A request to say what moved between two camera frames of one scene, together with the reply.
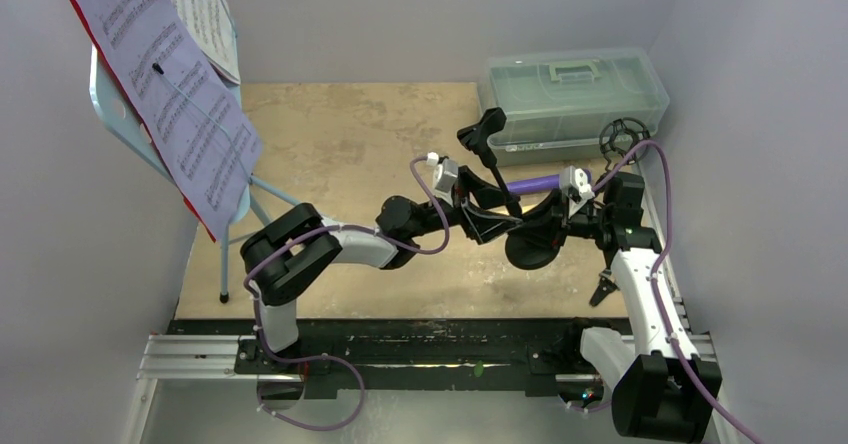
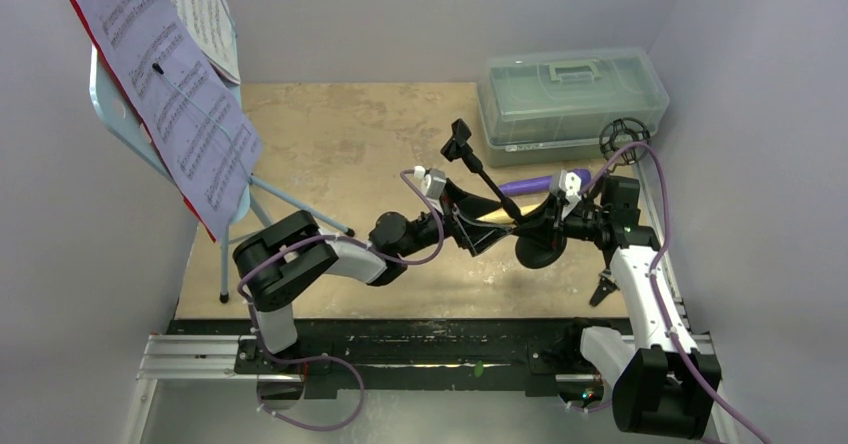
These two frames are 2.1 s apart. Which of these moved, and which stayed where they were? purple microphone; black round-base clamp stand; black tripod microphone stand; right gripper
Moved: black round-base clamp stand
Stayed: right gripper; purple microphone; black tripod microphone stand
